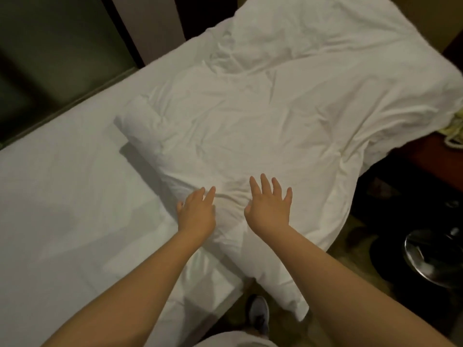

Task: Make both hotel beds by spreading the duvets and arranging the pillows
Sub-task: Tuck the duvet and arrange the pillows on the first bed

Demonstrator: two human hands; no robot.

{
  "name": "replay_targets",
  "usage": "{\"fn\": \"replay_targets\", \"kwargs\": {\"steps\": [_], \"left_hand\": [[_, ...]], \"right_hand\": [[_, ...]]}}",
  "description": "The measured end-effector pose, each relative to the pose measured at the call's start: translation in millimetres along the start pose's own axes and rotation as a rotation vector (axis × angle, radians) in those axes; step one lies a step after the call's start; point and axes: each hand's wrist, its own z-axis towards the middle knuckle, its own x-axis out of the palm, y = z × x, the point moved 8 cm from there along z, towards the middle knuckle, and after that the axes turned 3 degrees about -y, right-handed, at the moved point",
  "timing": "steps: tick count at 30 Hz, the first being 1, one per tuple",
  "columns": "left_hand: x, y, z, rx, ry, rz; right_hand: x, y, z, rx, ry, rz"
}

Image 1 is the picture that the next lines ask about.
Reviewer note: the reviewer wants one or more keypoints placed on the person's left hand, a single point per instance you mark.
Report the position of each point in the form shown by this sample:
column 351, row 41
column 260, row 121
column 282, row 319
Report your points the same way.
column 197, row 213

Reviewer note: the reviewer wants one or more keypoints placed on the person's right hand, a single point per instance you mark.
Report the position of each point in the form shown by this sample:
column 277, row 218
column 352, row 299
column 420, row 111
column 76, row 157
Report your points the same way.
column 269, row 209

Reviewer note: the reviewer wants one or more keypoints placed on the white duvet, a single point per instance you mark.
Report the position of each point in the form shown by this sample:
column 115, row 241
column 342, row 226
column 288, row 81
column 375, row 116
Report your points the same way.
column 289, row 133

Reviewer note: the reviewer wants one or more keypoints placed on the white bed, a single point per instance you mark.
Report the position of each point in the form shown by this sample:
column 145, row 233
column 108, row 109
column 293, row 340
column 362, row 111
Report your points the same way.
column 65, row 191

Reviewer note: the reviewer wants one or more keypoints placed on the white pillow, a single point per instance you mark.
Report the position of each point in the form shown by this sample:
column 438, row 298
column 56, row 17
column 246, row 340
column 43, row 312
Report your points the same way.
column 311, row 25

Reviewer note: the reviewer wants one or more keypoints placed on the person's right forearm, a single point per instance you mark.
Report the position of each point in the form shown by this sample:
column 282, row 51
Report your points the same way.
column 354, row 292

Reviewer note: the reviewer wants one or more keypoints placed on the person's left forearm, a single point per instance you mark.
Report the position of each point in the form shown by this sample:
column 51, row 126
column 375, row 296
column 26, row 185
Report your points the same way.
column 123, row 300

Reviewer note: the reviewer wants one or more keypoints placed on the person's white printed shirt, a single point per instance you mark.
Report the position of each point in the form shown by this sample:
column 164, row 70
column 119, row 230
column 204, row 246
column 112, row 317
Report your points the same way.
column 235, row 339

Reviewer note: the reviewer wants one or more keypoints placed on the black trash bin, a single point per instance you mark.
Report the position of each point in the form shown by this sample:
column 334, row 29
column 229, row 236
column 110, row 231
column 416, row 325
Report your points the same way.
column 434, row 256

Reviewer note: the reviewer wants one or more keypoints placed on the dark wooden nightstand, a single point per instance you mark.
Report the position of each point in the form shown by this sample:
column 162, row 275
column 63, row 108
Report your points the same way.
column 434, row 159

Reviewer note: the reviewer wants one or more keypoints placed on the beige telephone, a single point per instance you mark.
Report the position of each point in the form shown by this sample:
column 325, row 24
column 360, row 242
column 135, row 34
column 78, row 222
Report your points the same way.
column 454, row 130

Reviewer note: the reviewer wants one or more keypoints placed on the tan padded headboard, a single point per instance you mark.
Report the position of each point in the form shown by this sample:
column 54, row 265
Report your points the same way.
column 434, row 18

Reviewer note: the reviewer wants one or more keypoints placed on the dark wooden wall panel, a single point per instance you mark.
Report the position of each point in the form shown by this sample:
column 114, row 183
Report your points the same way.
column 206, row 10

